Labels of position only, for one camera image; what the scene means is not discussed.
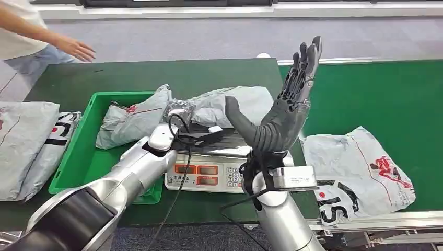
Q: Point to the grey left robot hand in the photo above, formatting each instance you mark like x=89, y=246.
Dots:
x=180, y=111

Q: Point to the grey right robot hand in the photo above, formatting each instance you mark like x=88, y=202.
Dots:
x=277, y=128

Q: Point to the grey parcel bag red print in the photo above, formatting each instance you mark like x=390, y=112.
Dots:
x=242, y=100

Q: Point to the grey parcel red mark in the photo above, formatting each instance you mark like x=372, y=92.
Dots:
x=135, y=121

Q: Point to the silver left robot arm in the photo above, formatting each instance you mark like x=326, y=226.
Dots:
x=104, y=194

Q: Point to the steel scale tray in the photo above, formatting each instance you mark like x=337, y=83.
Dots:
x=221, y=149

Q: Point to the white electronic scale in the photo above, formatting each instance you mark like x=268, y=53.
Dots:
x=207, y=173

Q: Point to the small white object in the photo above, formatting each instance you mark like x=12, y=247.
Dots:
x=263, y=55

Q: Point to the grey parcel red black print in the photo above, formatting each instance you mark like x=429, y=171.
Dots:
x=353, y=166

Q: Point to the green plastic crate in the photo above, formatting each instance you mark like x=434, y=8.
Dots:
x=79, y=162

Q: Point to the person's hand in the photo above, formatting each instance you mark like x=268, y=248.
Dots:
x=78, y=48

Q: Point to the grey parcel black letter print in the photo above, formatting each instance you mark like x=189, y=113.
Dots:
x=55, y=142

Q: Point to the large grey parcel bag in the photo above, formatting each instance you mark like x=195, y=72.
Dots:
x=20, y=149

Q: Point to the person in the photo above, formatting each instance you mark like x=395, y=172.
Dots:
x=17, y=38

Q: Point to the round metal base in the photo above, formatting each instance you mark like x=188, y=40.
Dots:
x=8, y=236

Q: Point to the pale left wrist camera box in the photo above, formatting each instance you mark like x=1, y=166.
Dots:
x=211, y=133

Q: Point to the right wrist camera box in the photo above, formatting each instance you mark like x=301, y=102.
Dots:
x=297, y=177

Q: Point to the silver conveyor side rail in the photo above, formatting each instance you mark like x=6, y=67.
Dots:
x=363, y=61
x=380, y=220

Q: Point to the white wall ledge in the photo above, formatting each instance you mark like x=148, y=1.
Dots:
x=242, y=10

